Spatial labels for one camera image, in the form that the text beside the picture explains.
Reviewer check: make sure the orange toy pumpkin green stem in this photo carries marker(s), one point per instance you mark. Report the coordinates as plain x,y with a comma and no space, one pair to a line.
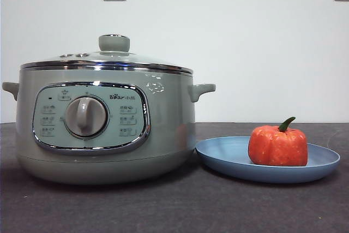
278,147

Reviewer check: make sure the glass lid with green knob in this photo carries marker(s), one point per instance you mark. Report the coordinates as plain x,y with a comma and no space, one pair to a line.
114,43

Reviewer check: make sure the blue round plate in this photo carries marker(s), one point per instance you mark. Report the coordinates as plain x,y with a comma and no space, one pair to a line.
226,156

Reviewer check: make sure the pale green electric steamer pot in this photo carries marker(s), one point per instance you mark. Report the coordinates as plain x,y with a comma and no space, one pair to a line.
169,134

